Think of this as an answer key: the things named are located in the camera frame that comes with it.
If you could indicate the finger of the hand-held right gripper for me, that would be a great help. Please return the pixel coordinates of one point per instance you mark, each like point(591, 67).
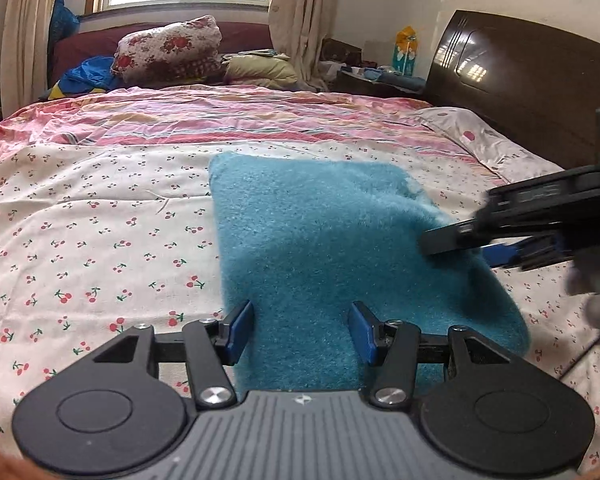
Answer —
point(527, 254)
point(452, 238)

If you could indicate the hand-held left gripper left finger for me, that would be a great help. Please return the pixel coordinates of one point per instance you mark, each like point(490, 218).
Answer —
point(240, 334)

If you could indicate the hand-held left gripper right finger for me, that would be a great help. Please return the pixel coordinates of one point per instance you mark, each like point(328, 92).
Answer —
point(362, 334)

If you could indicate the teal fuzzy garment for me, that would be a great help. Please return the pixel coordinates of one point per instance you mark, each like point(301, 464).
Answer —
point(320, 240)

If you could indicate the white dotted pillow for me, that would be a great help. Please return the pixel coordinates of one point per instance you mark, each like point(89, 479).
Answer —
point(480, 140)

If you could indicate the dark wooden headboard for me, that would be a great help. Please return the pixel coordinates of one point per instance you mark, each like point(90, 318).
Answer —
point(520, 80)

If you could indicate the dark nightstand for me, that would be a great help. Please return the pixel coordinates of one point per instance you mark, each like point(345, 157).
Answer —
point(375, 85)

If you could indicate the pink cherry print bed sheet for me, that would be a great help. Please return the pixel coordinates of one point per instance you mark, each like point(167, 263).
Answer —
point(105, 220)

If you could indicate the yellow and blue package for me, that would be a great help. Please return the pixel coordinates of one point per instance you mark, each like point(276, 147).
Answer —
point(406, 52)

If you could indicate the olive pillow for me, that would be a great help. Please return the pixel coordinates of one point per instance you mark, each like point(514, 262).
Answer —
point(260, 69)

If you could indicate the beige curtain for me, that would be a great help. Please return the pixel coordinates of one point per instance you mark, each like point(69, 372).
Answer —
point(27, 35)
point(305, 20)

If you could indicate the dark patterned folded blanket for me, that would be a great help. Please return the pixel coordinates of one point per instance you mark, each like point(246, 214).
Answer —
point(200, 69)

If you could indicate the floral folded quilt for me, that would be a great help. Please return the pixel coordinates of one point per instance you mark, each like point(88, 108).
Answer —
point(165, 45)

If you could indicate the blue and yellow cloth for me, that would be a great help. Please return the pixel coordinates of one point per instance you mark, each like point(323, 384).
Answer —
point(82, 77)

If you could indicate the maroon sofa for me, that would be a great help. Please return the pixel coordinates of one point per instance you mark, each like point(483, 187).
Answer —
point(90, 40)

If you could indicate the blue plastic bag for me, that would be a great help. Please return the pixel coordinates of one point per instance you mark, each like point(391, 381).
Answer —
point(62, 20)

